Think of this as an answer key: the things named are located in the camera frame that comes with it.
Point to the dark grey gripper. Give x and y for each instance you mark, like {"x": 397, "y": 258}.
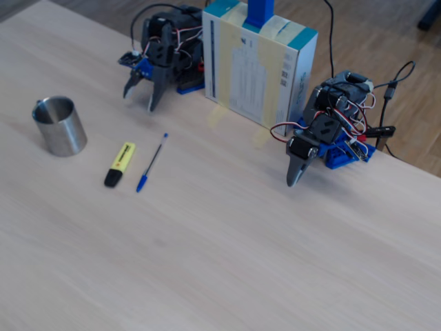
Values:
{"x": 159, "y": 75}

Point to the yellow highlighter with black cap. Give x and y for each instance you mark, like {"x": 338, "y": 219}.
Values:
{"x": 122, "y": 158}

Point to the blue leader arm base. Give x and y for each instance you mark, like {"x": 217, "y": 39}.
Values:
{"x": 336, "y": 158}

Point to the dark grey follower robot arm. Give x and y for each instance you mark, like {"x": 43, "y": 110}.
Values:
{"x": 181, "y": 20}

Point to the blue follower arm base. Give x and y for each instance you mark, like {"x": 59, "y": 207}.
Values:
{"x": 187, "y": 89}

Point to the blue ballpoint pen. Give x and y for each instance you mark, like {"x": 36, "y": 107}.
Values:
{"x": 151, "y": 163}

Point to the silver metal cup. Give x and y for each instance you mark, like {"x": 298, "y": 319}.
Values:
{"x": 62, "y": 134}

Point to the small red plug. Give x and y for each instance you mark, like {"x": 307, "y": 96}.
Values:
{"x": 200, "y": 66}

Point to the yellow tape strip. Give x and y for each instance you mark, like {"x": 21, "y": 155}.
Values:
{"x": 217, "y": 117}
{"x": 262, "y": 138}

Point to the white and teal cardboard box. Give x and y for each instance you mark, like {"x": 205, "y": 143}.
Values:
{"x": 248, "y": 76}

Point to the small controller circuit board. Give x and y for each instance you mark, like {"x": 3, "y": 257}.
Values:
{"x": 356, "y": 150}

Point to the black power plug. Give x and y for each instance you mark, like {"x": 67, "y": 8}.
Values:
{"x": 380, "y": 131}

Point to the dark object on floor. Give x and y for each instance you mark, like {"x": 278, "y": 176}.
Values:
{"x": 430, "y": 17}

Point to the wrist camera on blue mount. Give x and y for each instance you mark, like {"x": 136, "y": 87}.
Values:
{"x": 143, "y": 68}

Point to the blue camera stand post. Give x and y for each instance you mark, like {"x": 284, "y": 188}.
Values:
{"x": 258, "y": 12}

